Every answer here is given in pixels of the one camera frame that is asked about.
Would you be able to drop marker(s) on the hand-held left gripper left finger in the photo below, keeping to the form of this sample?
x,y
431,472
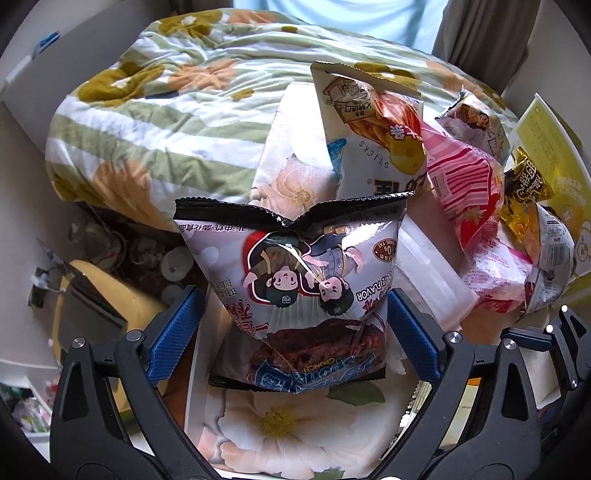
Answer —
x,y
175,327

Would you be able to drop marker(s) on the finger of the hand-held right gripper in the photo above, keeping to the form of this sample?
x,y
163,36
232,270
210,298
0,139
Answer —
x,y
570,350

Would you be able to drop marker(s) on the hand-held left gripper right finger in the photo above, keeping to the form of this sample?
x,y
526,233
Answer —
x,y
413,332

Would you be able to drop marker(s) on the black-edged cartoon snack bag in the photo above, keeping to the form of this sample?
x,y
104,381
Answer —
x,y
295,277

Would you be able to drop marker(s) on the yellow brown snack bag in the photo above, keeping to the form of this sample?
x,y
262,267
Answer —
x,y
521,203

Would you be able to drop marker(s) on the yellow cardboard box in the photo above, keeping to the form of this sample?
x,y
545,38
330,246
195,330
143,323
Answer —
x,y
563,157

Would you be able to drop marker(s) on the yellow stool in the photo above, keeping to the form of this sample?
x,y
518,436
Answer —
x,y
124,295

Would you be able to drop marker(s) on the white plastic pack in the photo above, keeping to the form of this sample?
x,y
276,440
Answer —
x,y
434,272

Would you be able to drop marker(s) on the black glossy box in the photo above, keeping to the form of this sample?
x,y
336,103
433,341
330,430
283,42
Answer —
x,y
87,304

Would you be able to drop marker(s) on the pink snack packet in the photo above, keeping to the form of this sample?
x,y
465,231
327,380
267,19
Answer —
x,y
494,272

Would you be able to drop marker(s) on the grey white snack bag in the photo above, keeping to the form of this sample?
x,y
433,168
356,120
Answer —
x,y
554,249

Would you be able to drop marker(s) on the white floral bed sheet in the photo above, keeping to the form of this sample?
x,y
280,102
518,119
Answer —
x,y
277,429

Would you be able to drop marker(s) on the pink striped snack bag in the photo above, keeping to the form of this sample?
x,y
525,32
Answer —
x,y
461,184

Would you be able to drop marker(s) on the colourful clutter pile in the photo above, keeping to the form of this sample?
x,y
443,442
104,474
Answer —
x,y
27,406

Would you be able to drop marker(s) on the white sticks snack bag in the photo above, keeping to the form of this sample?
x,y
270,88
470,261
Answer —
x,y
369,138

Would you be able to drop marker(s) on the green striped floral blanket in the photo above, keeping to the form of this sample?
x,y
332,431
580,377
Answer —
x,y
161,115

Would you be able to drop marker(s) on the beige cartoon snack bag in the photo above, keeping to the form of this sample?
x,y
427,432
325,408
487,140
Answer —
x,y
480,124

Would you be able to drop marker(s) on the flat black device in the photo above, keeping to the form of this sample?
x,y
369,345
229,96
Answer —
x,y
161,94

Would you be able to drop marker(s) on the brown curtain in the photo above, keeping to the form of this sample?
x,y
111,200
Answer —
x,y
480,37

